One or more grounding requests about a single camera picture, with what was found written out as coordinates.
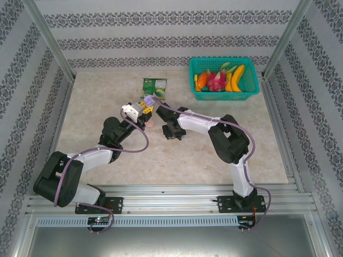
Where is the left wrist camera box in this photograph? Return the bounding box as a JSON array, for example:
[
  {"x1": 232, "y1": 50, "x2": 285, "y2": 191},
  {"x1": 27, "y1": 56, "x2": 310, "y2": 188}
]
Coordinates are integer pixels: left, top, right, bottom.
[{"x1": 121, "y1": 102, "x2": 145, "y2": 120}]

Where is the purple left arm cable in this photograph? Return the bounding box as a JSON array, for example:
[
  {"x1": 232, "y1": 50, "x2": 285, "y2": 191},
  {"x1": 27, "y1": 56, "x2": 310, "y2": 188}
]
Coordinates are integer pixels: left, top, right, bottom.
[{"x1": 53, "y1": 109, "x2": 150, "y2": 235}]

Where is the orange papaya half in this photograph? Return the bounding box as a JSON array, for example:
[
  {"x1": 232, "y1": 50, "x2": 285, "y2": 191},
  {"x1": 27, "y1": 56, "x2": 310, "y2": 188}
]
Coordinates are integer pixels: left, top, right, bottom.
[{"x1": 197, "y1": 71, "x2": 209, "y2": 89}]

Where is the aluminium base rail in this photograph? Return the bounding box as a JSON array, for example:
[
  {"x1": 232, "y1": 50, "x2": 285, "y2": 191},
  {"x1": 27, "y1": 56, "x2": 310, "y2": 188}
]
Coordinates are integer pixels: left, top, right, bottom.
[{"x1": 25, "y1": 184, "x2": 318, "y2": 215}]

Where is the pink dragon fruit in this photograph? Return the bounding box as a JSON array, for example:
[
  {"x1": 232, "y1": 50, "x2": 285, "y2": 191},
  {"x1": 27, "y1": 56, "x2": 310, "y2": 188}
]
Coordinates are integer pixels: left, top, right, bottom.
[{"x1": 205, "y1": 66, "x2": 229, "y2": 92}]

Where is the green snack bag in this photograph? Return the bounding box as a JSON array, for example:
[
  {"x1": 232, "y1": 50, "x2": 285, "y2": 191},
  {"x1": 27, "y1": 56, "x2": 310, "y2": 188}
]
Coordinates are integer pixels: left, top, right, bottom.
[{"x1": 140, "y1": 77, "x2": 168, "y2": 100}]

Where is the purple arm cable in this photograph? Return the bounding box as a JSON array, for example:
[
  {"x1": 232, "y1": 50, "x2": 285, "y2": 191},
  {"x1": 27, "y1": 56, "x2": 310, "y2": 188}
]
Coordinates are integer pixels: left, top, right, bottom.
[
  {"x1": 152, "y1": 97, "x2": 273, "y2": 233},
  {"x1": 53, "y1": 109, "x2": 150, "y2": 235}
]

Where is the small yellow banana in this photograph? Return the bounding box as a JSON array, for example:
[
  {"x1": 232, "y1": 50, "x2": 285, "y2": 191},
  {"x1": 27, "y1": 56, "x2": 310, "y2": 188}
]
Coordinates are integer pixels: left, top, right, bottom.
[{"x1": 224, "y1": 72, "x2": 233, "y2": 92}]

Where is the aluminium side rail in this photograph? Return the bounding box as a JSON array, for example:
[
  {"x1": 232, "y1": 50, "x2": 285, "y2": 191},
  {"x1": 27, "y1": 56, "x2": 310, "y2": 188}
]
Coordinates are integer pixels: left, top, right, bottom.
[
  {"x1": 36, "y1": 77, "x2": 77, "y2": 195},
  {"x1": 257, "y1": 72, "x2": 308, "y2": 193}
]

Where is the grey metal panel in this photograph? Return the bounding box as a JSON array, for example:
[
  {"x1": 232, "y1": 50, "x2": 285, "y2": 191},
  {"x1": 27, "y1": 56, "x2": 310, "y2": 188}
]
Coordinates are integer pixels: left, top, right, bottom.
[{"x1": 25, "y1": 226, "x2": 326, "y2": 257}]

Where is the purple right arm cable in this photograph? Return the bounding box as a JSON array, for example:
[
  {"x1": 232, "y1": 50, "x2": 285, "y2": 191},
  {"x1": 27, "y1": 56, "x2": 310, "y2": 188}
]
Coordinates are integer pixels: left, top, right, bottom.
[{"x1": 152, "y1": 97, "x2": 273, "y2": 233}]

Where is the teal plastic basket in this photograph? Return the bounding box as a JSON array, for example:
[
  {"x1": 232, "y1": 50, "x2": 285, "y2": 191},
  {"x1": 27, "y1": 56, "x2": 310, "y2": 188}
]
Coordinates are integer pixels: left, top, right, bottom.
[{"x1": 189, "y1": 57, "x2": 260, "y2": 102}]

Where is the slotted grey cable duct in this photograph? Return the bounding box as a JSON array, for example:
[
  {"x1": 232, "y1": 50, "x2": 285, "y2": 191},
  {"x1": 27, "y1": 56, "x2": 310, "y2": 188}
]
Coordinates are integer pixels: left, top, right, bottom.
[{"x1": 36, "y1": 216, "x2": 239, "y2": 228}]

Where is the large yellow banana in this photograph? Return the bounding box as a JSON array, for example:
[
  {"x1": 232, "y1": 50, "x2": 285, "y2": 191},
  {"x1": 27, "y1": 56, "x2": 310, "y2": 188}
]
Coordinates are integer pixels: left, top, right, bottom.
[{"x1": 230, "y1": 64, "x2": 246, "y2": 93}]

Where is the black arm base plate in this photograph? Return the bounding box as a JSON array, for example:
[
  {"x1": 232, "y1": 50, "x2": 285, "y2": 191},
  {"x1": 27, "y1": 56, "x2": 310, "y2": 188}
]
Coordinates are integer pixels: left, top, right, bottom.
[
  {"x1": 217, "y1": 195, "x2": 269, "y2": 214},
  {"x1": 74, "y1": 196, "x2": 124, "y2": 215}
]

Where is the aluminium frame post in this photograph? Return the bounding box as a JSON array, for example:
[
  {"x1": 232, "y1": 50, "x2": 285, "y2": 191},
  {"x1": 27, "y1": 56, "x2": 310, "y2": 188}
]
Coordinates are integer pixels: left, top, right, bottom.
[
  {"x1": 261, "y1": 0, "x2": 314, "y2": 80},
  {"x1": 23, "y1": 0, "x2": 76, "y2": 82}
]

